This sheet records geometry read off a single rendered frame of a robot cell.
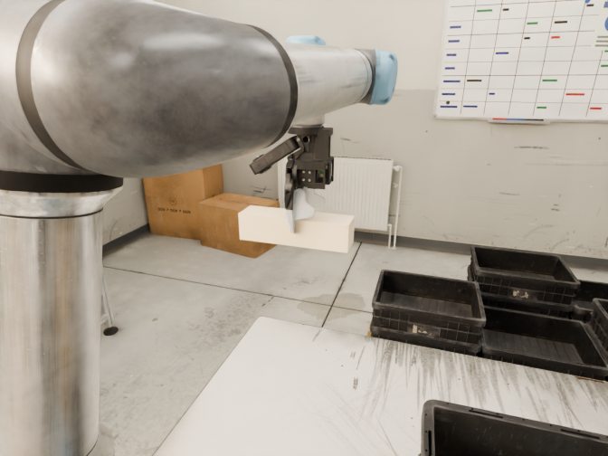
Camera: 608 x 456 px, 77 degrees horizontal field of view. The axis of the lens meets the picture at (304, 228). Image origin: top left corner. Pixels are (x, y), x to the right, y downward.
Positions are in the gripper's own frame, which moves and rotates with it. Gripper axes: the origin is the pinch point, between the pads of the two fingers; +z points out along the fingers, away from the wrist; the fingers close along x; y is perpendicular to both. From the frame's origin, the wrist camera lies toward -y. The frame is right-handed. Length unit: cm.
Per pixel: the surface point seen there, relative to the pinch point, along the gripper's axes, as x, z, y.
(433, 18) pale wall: 253, -72, 19
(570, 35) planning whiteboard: 252, -58, 108
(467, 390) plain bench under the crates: 5, 39, 40
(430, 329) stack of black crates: 54, 57, 33
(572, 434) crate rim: -26, 16, 47
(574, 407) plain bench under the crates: 7, 39, 62
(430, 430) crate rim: -30.7, 15.8, 29.6
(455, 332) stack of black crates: 54, 56, 42
